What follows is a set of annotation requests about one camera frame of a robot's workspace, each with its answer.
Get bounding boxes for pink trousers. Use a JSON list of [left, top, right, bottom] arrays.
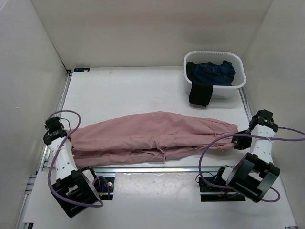
[[71, 111, 238, 167]]

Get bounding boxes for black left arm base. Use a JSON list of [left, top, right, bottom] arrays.
[[92, 174, 115, 201]]

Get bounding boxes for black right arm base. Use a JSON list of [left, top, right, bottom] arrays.
[[195, 167, 245, 202]]

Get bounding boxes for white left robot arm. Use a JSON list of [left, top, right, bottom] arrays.
[[43, 128, 100, 218]]

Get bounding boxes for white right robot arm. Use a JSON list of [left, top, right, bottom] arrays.
[[214, 124, 280, 203]]

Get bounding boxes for white plastic basket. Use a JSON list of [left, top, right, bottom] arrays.
[[183, 51, 246, 99]]

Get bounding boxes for black garment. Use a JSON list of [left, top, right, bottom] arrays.
[[186, 62, 213, 107]]

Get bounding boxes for blue denim garment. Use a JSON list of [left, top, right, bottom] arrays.
[[193, 61, 236, 86]]

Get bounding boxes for blue label sticker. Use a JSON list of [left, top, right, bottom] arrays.
[[73, 68, 90, 72]]

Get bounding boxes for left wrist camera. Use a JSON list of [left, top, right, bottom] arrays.
[[45, 117, 64, 132]]

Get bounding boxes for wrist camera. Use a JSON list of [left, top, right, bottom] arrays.
[[45, 117, 64, 132], [249, 109, 278, 132]]

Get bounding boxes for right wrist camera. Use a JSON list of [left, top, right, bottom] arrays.
[[249, 109, 278, 132]]

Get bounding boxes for aluminium table edge rail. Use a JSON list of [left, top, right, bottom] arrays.
[[238, 88, 253, 121]]

